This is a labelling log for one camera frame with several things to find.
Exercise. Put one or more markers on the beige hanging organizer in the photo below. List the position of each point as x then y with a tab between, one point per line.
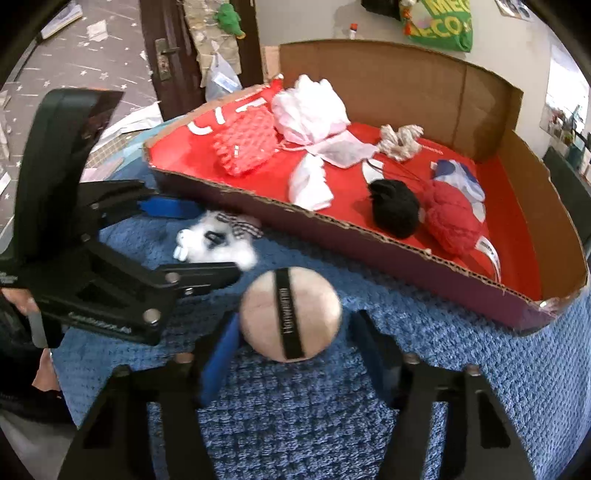
207	37

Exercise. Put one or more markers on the white plush toy plaid bow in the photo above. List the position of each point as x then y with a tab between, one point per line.
217	242

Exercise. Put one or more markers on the cardboard box with red bottom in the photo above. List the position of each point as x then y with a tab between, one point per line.
461	115

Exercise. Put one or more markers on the green tote bag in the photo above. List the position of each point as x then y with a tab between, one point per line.
443	25

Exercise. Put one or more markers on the white cloth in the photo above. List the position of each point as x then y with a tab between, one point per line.
311	182

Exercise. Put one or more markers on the green frog plush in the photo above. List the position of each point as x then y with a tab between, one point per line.
229	17

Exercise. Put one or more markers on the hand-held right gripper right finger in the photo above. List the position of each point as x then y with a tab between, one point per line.
378	360

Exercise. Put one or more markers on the black backpack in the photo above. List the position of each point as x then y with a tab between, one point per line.
378	7

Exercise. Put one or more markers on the white mesh bath pouf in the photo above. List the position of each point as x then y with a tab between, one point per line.
309	108

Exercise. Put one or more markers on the wall mirror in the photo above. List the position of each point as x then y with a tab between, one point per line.
561	78

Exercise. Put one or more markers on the table with grey cloth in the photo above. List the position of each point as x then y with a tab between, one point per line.
565	180

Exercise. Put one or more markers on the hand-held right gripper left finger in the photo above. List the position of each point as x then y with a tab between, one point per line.
217	360

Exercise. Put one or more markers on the dark wooden door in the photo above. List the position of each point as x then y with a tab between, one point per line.
157	18

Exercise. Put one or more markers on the blue and white plastic bag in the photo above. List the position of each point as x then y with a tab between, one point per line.
459	177

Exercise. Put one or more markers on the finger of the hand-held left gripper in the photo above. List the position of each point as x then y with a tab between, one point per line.
161	206
198	272

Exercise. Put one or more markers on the person's left forearm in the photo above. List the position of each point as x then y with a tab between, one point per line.
18	369

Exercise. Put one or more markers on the blue knitted blanket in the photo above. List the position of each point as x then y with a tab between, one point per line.
300	415

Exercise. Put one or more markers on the glue bottle with red cap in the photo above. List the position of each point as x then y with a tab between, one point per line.
351	31

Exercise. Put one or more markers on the wall photo print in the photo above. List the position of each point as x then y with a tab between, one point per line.
515	7

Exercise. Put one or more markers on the white paper sheet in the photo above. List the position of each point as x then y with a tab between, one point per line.
134	120

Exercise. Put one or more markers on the row of cosmetics bottles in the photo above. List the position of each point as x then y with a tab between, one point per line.
572	134

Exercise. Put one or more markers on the red yarn ball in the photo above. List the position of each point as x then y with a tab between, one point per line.
452	221

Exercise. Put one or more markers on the person's left hand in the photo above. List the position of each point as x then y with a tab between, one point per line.
46	374

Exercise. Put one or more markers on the clear plastic bag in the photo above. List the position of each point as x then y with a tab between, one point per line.
224	81

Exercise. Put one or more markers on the red knitted pouch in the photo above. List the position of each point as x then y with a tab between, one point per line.
244	141

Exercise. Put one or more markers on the black yarn ball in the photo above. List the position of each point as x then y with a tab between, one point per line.
395	210

